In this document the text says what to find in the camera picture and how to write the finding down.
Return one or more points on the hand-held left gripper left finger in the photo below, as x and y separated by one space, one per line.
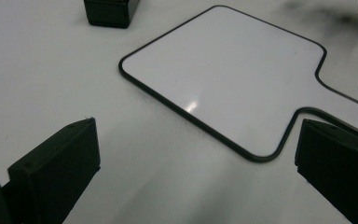
56 168

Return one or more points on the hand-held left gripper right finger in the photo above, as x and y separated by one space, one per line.
338 165

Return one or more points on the black whiteboard eraser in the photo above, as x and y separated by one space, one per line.
110 12

